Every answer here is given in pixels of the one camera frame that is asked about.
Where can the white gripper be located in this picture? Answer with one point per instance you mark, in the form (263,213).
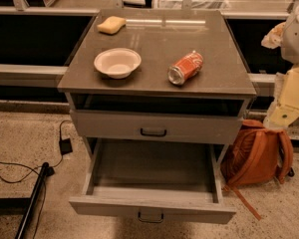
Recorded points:
(296,40)

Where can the red coke can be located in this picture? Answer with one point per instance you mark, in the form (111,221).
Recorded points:
(185,68)

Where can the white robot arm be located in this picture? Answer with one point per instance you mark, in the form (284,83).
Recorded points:
(290,40)

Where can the closed grey top drawer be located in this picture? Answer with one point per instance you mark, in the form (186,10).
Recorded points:
(160,127)

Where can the grey drawer cabinet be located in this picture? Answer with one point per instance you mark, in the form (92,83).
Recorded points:
(221,88)

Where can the open grey drawer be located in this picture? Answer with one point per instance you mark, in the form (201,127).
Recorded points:
(153,181)

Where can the orange backpack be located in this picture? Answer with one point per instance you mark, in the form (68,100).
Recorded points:
(257,155)

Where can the white bowl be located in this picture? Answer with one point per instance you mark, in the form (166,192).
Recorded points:
(117,63)

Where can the yellow sponge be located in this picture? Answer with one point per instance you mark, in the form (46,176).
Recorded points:
(112,25)

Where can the black power adapter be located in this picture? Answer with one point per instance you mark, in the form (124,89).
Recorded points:
(65,146)

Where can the black metal stand leg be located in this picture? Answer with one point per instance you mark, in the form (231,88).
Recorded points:
(25,206)

